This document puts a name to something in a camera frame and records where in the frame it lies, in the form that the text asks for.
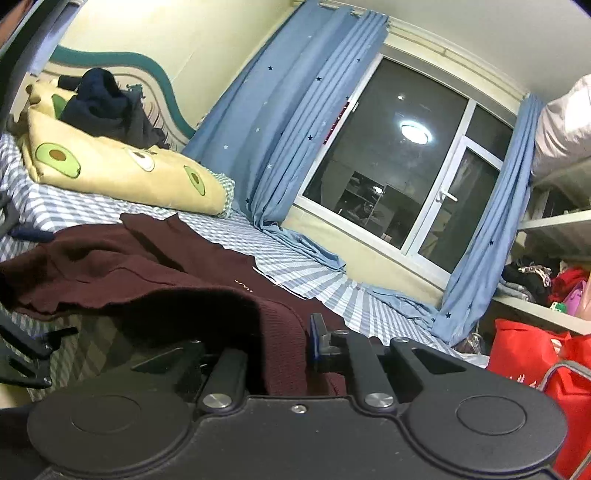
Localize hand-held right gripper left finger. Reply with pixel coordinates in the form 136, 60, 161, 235
130, 339, 251, 413

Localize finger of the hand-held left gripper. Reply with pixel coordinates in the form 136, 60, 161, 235
0, 193, 55, 244
0, 316, 79, 389

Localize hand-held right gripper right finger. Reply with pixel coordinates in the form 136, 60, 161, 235
309, 313, 488, 413

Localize maroon printed sweatshirt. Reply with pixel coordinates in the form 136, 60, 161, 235
0, 212, 375, 398

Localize dark navy clothes pile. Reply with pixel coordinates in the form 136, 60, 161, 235
58, 68, 169, 149

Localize dark and leopard clothes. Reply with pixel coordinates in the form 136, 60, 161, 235
501, 261, 552, 303

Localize red clothes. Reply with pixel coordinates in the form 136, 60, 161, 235
549, 268, 589, 305

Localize bed with checkered sheet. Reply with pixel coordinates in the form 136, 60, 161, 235
0, 131, 467, 402

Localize avocado print folded quilt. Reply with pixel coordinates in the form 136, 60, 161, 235
21, 78, 229, 217

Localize clear plastic item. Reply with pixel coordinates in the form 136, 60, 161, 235
462, 332, 490, 356

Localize green checked pillow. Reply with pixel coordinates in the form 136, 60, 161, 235
205, 168, 236, 220

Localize white framed window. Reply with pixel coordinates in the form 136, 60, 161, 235
281, 53, 520, 278

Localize cream and teal headboard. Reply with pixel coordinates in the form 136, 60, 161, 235
44, 45, 204, 151

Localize red shopping bag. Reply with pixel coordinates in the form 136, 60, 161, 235
487, 318, 591, 478

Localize blue star curtain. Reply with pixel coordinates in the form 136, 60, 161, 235
182, 2, 389, 274
365, 92, 548, 349

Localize white shelf unit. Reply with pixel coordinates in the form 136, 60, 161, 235
492, 171, 591, 335

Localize pink bag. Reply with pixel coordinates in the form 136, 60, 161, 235
561, 277, 591, 319

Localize white bundle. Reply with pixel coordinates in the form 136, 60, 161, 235
531, 74, 591, 183

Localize white curtain rail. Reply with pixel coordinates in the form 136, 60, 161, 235
318, 0, 532, 100

